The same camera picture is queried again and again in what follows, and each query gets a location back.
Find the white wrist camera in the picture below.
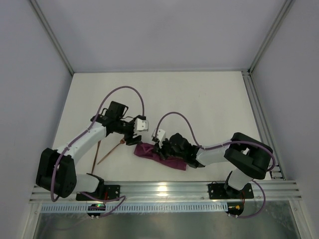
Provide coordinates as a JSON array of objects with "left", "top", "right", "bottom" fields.
[
  {"left": 134, "top": 118, "right": 149, "bottom": 132},
  {"left": 152, "top": 129, "right": 166, "bottom": 143}
]

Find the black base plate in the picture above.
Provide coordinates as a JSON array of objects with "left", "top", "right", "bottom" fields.
[
  {"left": 76, "top": 184, "right": 121, "bottom": 201},
  {"left": 207, "top": 182, "right": 254, "bottom": 200}
]

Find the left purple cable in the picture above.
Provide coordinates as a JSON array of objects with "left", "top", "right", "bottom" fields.
[{"left": 50, "top": 86, "right": 147, "bottom": 202}]

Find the right aluminium corner post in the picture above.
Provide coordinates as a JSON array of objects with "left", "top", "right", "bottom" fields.
[{"left": 248, "top": 0, "right": 295, "bottom": 74}]

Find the purple cloth napkin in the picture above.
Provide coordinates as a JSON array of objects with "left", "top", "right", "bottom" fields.
[{"left": 134, "top": 143, "right": 187, "bottom": 171}]

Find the right black controller board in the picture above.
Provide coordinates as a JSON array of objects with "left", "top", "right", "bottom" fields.
[{"left": 226, "top": 203, "right": 244, "bottom": 217}]

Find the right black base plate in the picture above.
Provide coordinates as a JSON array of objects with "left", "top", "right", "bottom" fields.
[{"left": 207, "top": 182, "right": 254, "bottom": 200}]

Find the right aluminium side rail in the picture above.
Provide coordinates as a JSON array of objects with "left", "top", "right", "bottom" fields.
[{"left": 242, "top": 70, "right": 286, "bottom": 180}]

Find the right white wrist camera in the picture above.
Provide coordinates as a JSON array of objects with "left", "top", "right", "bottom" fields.
[{"left": 152, "top": 129, "right": 166, "bottom": 143}]

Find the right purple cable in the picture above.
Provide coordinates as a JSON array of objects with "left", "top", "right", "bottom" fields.
[{"left": 152, "top": 112, "right": 276, "bottom": 172}]

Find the left black controller board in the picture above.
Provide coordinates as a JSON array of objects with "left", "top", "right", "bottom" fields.
[{"left": 87, "top": 203, "right": 106, "bottom": 218}]

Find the black controller board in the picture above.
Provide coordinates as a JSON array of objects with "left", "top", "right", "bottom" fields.
[
  {"left": 87, "top": 203, "right": 106, "bottom": 218},
  {"left": 226, "top": 203, "right": 244, "bottom": 217}
]

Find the copper fork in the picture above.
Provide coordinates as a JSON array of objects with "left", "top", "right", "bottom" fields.
[{"left": 97, "top": 139, "right": 125, "bottom": 165}]

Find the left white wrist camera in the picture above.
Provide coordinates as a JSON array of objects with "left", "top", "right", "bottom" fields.
[{"left": 134, "top": 118, "right": 149, "bottom": 132}]

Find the slotted grey cable duct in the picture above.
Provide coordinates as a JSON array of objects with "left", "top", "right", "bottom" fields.
[{"left": 40, "top": 202, "right": 227, "bottom": 213}]

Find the aluminium corner post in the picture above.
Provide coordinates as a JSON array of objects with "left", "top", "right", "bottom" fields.
[
  {"left": 28, "top": 0, "right": 75, "bottom": 76},
  {"left": 248, "top": 0, "right": 295, "bottom": 74}
]

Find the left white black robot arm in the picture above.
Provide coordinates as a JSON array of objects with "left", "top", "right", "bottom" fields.
[{"left": 35, "top": 101, "right": 148, "bottom": 201}]

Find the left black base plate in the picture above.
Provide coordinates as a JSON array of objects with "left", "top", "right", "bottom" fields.
[{"left": 76, "top": 184, "right": 121, "bottom": 201}]

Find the left aluminium corner post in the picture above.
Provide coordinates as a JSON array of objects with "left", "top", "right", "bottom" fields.
[{"left": 28, "top": 0, "right": 75, "bottom": 76}]

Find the purple cable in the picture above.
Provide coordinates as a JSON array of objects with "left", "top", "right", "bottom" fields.
[
  {"left": 152, "top": 112, "right": 276, "bottom": 172},
  {"left": 50, "top": 86, "right": 147, "bottom": 202}
]

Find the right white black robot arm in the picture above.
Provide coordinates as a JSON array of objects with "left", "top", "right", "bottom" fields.
[{"left": 153, "top": 132, "right": 275, "bottom": 199}]

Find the copper knife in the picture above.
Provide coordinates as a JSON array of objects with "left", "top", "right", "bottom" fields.
[{"left": 91, "top": 141, "right": 101, "bottom": 174}]

